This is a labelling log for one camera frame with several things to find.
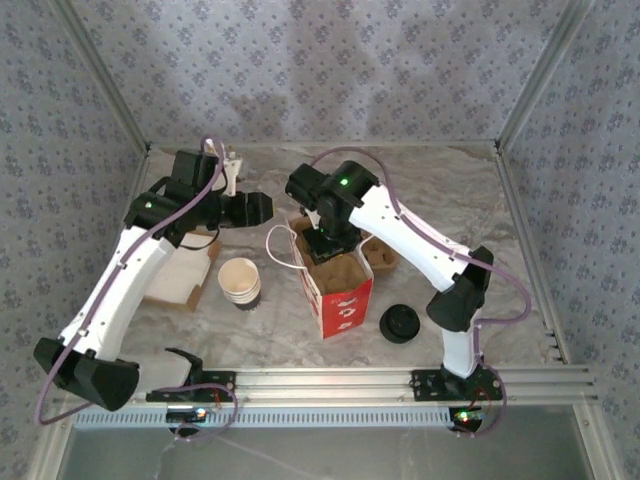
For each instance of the controller board with LED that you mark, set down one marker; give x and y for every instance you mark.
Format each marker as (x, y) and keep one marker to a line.
(467, 417)
(187, 415)

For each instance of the red white paper gift bag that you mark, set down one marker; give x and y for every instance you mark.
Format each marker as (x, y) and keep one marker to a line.
(345, 312)

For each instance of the black plastic lid stack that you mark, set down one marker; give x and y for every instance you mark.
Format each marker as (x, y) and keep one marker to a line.
(400, 324)

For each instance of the aluminium frame post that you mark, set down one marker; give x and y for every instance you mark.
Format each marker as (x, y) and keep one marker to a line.
(540, 75)
(107, 75)

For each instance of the cream paper cup stack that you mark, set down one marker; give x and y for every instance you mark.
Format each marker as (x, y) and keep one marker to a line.
(239, 280)

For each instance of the white napkin stack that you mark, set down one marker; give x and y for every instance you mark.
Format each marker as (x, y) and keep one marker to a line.
(185, 275)

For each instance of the aluminium table edge rail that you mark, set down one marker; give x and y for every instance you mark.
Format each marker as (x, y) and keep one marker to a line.
(527, 240)
(139, 175)

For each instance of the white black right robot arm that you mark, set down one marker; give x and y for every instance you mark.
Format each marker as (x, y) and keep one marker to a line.
(410, 235)

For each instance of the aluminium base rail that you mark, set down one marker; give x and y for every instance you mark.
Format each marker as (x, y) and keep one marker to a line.
(325, 385)

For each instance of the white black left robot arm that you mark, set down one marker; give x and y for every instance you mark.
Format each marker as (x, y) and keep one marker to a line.
(115, 300)

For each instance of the brown pulp cup carrier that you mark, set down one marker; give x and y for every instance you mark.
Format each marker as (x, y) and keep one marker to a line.
(382, 257)
(335, 280)

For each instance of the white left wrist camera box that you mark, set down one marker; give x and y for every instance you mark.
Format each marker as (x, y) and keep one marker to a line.
(232, 175)

